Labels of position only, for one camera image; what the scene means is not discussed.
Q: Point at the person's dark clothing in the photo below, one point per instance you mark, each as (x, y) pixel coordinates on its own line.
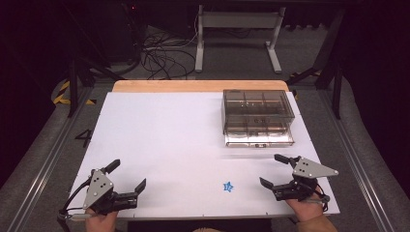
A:
(180, 225)

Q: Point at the black tape floor mark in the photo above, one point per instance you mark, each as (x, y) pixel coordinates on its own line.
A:
(85, 137)

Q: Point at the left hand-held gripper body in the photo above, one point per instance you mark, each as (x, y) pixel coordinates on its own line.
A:
(97, 186)

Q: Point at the person's right hand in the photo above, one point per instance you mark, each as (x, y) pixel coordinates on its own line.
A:
(303, 210)

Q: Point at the black metal stand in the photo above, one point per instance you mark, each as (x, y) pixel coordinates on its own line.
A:
(328, 61)
(74, 83)

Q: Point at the white table board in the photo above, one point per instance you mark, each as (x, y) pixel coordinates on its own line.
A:
(167, 138)

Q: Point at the person's left hand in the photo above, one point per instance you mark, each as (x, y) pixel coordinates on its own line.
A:
(100, 221)

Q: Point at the wooden table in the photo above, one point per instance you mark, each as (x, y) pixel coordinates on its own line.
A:
(193, 85)

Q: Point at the grey metal desk frame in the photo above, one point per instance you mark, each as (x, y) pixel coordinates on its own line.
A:
(238, 20)

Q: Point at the aluminium floor rail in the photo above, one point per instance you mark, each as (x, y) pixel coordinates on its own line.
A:
(354, 164)
(45, 164)

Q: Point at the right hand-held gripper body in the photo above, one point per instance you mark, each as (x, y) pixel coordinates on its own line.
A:
(309, 170)

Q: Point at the small blue star-shaped piece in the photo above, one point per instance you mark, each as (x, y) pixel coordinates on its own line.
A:
(228, 187)

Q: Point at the yellow black hazard tape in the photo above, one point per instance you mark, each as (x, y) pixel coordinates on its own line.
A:
(63, 93)

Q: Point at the clear plastic drawer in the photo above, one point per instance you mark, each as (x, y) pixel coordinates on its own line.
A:
(259, 139)

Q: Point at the smoky transparent drawer cabinet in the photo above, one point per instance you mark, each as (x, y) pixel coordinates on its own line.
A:
(257, 104)

